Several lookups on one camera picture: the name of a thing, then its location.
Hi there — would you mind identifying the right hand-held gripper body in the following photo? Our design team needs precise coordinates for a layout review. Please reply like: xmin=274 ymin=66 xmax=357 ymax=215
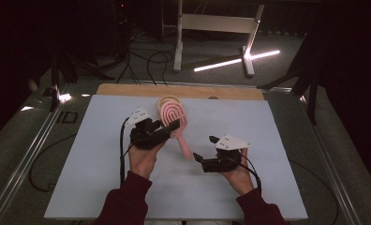
xmin=201 ymin=134 xmax=252 ymax=173

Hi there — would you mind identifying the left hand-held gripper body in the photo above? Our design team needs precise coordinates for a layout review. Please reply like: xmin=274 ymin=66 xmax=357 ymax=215
xmin=124 ymin=107 xmax=172 ymax=150

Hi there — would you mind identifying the pink hairbrush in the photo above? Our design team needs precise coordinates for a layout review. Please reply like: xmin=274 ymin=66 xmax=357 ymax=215
xmin=159 ymin=99 xmax=194 ymax=162

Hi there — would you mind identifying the cream ringed round container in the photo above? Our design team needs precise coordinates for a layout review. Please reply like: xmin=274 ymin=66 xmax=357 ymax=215
xmin=156 ymin=95 xmax=183 ymax=116

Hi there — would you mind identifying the person's left hand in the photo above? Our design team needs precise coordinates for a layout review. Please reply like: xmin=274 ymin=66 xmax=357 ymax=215
xmin=127 ymin=141 xmax=167 ymax=181

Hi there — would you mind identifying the person's right hand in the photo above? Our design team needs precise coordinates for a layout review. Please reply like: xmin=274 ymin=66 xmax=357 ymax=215
xmin=220 ymin=148 xmax=257 ymax=197

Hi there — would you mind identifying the light blue table mat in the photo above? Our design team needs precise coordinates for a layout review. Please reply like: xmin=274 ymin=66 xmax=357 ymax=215
xmin=43 ymin=94 xmax=309 ymax=221

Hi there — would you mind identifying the black tripod stand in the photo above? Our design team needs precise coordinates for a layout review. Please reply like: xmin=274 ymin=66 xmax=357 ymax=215
xmin=257 ymin=18 xmax=323 ymax=126
xmin=42 ymin=43 xmax=116 ymax=113

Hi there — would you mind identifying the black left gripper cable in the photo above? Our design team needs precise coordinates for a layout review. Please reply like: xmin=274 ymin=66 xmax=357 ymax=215
xmin=119 ymin=116 xmax=135 ymax=188

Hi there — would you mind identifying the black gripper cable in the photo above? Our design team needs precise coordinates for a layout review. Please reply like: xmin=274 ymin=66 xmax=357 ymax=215
xmin=236 ymin=152 xmax=263 ymax=197
xmin=119 ymin=116 xmax=135 ymax=188

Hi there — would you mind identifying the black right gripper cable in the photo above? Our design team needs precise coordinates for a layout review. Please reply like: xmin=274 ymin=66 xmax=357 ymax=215
xmin=236 ymin=152 xmax=263 ymax=197

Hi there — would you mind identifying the bundle of black cables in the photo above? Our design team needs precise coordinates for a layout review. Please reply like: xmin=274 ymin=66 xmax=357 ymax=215
xmin=112 ymin=29 xmax=175 ymax=87

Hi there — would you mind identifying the black floor cable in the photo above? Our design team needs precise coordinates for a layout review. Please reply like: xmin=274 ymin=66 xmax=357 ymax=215
xmin=28 ymin=133 xmax=79 ymax=193
xmin=288 ymin=158 xmax=341 ymax=225

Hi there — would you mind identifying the aluminium rail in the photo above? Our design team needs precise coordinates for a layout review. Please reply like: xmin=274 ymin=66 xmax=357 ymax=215
xmin=0 ymin=83 xmax=74 ymax=225
xmin=299 ymin=93 xmax=371 ymax=225

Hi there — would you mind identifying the white desk frame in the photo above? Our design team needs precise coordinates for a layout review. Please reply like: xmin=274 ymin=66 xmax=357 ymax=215
xmin=172 ymin=0 xmax=266 ymax=78

